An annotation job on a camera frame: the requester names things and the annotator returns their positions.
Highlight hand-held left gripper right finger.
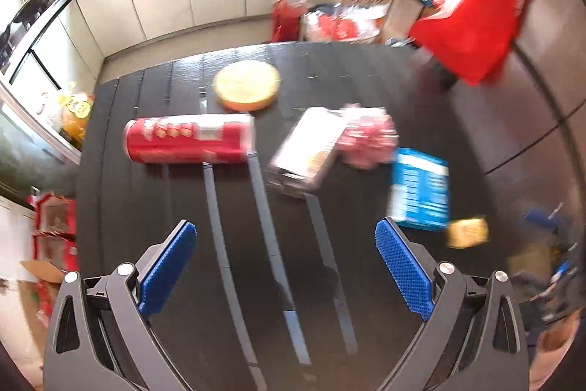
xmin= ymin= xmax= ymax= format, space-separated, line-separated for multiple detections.
xmin=374 ymin=217 xmax=530 ymax=391

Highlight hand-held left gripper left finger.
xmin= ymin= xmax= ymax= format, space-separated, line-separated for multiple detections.
xmin=43 ymin=219 xmax=198 ymax=391

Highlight small yellow snack packet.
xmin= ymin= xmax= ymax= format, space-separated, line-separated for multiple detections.
xmin=446 ymin=216 xmax=490 ymax=249

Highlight blue paper box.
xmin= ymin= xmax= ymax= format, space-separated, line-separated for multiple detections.
xmin=386 ymin=147 xmax=450 ymax=232

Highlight red chips can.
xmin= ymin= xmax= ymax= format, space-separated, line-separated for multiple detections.
xmin=123 ymin=113 xmax=256 ymax=165

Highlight red white snack bag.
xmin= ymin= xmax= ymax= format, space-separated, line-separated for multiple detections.
xmin=336 ymin=104 xmax=399 ymax=170

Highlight white packet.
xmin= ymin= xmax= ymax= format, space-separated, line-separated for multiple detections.
xmin=267 ymin=106 xmax=349 ymax=196

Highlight person's right hand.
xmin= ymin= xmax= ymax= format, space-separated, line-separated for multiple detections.
xmin=532 ymin=312 xmax=586 ymax=391

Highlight cardboard box with red packs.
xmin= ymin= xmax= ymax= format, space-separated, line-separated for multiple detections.
xmin=21 ymin=191 xmax=79 ymax=284

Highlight yellow bag on floor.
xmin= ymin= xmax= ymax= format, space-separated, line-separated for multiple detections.
xmin=57 ymin=91 xmax=95 ymax=145

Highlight brown steel refrigerator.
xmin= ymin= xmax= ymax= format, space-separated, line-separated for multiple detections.
xmin=437 ymin=0 xmax=586 ymax=176

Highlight red and white plastic bags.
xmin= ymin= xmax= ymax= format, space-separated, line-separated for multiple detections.
xmin=304 ymin=4 xmax=383 ymax=44

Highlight red plastic bag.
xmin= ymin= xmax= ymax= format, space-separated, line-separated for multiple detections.
xmin=270 ymin=0 xmax=308 ymax=44

